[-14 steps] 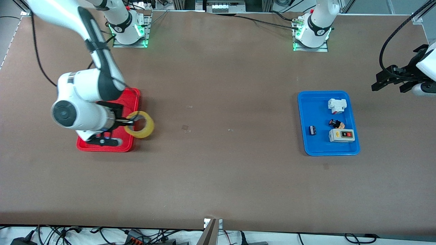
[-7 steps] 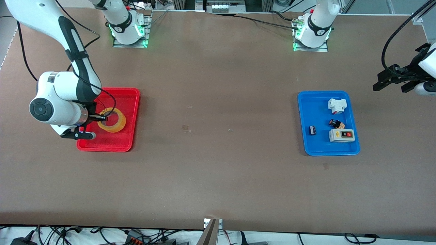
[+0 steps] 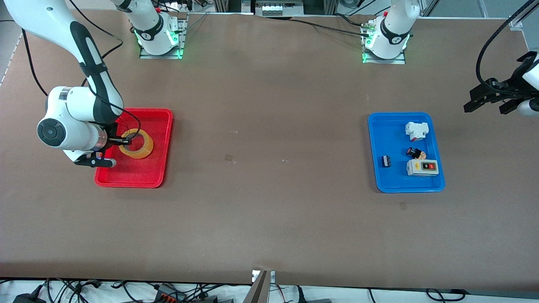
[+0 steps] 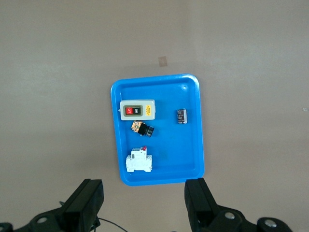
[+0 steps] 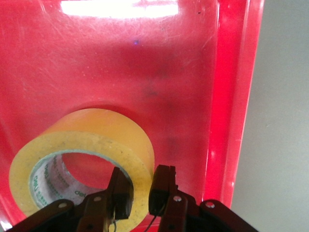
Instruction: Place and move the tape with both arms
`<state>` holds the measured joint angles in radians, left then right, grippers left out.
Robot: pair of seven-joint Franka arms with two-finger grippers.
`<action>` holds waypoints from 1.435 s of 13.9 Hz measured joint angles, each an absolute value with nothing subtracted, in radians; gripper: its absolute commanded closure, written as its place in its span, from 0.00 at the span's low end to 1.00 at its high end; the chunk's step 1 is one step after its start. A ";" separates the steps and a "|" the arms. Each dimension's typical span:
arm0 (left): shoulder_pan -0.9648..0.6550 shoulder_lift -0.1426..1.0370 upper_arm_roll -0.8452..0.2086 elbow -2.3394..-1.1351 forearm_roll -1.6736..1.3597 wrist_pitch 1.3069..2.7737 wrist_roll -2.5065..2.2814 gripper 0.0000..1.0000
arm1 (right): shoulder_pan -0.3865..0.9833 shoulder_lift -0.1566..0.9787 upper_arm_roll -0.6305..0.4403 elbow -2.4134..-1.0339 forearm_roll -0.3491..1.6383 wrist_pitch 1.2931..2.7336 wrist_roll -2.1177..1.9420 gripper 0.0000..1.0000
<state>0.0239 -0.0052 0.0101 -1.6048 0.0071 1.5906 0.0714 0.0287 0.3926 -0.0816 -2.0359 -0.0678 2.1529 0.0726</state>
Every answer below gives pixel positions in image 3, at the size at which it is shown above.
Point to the red plastic tray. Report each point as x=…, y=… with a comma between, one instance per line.
x=143, y=172

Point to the grey switch box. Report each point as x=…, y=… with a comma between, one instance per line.
x=421, y=168

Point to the blue plastic tray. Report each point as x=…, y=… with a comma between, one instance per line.
x=393, y=179

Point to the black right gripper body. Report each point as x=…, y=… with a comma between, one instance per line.
x=112, y=137

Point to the small black terminal block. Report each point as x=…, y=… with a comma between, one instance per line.
x=386, y=161

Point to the white power strip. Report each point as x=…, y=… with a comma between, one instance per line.
x=174, y=6

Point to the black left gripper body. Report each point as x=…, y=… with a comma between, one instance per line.
x=514, y=86

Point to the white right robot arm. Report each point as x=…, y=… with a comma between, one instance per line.
x=63, y=25

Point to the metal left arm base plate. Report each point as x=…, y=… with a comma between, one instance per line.
x=398, y=61

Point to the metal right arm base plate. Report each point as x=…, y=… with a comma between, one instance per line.
x=145, y=56

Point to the black power adapter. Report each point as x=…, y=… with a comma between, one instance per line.
x=29, y=299

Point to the black push button switch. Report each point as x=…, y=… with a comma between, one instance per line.
x=414, y=153

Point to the orange black connector box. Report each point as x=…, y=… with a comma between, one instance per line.
x=168, y=293

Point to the aluminium frame structure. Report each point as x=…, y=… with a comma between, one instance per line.
x=273, y=8

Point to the white circuit breaker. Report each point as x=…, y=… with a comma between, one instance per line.
x=417, y=130

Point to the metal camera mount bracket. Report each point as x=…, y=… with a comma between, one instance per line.
x=262, y=290

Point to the yellow clear tape roll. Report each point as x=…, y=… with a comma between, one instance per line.
x=145, y=150

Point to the metal table corner bracket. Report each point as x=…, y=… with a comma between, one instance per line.
x=516, y=23

